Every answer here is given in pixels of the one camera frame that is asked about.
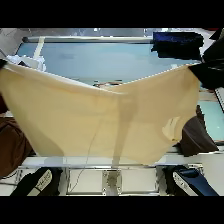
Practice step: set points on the cream shirt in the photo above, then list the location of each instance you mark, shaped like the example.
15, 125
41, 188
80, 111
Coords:
83, 116

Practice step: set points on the dark brown garment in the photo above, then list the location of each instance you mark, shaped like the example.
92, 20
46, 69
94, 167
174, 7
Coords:
196, 136

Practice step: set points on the black garment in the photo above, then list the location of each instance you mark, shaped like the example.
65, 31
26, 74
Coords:
176, 51
215, 50

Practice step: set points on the white garment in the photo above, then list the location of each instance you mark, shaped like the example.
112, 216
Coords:
33, 62

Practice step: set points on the dark grey garment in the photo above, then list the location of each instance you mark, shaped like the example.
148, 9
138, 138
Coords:
23, 63

